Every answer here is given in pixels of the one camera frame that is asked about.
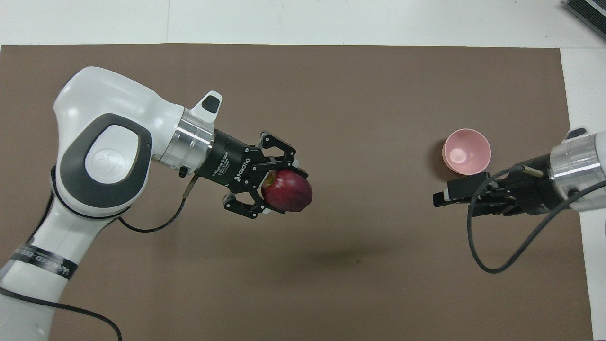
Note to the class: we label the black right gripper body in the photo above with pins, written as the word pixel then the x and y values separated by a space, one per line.
pixel 530 194

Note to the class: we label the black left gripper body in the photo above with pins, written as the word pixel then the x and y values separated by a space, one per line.
pixel 229 163

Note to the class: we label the red apple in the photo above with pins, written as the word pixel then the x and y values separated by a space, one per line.
pixel 289 192

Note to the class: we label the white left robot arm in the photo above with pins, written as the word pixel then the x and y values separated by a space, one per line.
pixel 113 99

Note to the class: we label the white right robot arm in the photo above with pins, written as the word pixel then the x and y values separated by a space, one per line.
pixel 584 166

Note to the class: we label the pink bowl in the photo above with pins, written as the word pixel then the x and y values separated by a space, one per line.
pixel 466 149

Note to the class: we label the brown table mat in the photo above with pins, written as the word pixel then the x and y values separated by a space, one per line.
pixel 331 94

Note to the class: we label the grey ribbed device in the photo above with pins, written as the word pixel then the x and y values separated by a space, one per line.
pixel 589 13

